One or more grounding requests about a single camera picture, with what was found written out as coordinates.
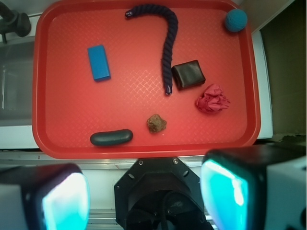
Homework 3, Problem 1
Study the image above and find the steel sink basin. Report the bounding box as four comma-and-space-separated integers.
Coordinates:
0, 39, 34, 127

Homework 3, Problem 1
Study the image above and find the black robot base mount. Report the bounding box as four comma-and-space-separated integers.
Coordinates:
114, 158, 213, 230

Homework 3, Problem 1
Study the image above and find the blue rectangular block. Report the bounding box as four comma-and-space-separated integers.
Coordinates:
87, 45, 111, 82

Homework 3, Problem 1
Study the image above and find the brown rock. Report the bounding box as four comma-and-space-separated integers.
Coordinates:
147, 114, 167, 133

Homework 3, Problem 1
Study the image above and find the crumpled red paper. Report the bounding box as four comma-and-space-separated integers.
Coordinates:
195, 84, 231, 114

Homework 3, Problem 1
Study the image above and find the black leather pouch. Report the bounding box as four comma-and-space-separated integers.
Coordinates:
171, 60, 206, 91

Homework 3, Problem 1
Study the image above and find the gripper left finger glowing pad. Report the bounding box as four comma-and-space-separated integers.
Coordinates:
0, 163, 90, 230

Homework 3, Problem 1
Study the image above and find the dark green oblong stone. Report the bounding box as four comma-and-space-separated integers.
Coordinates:
90, 129, 133, 146

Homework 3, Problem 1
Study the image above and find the teal knitted ball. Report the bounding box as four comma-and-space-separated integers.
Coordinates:
224, 9, 248, 33

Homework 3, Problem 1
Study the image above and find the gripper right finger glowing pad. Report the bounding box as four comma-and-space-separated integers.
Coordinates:
200, 143, 307, 230

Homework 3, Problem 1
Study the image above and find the dark purple rope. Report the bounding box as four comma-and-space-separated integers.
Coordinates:
124, 4, 179, 96

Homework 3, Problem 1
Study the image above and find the red plastic tray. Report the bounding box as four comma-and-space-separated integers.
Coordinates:
32, 0, 260, 159

